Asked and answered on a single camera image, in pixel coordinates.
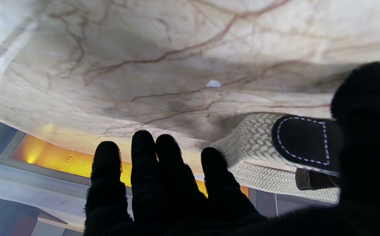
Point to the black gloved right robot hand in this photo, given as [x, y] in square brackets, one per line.
[367, 147]

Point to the long beige woven belt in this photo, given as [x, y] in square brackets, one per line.
[252, 141]

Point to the small white scrap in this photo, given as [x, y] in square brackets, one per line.
[213, 84]

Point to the grey counter with orange light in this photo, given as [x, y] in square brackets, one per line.
[62, 160]

